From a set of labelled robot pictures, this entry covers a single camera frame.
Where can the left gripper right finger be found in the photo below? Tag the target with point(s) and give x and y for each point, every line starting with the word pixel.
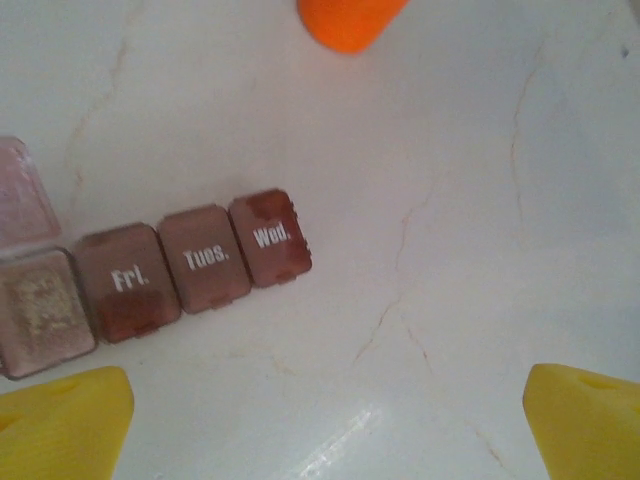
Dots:
pixel 590 430

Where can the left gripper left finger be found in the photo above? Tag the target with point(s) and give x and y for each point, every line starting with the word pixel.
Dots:
pixel 60 430

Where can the brown weekly pill organizer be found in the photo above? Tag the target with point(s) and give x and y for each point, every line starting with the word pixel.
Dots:
pixel 200 260

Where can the orange pill bottle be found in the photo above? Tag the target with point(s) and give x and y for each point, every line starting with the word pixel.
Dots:
pixel 350 25

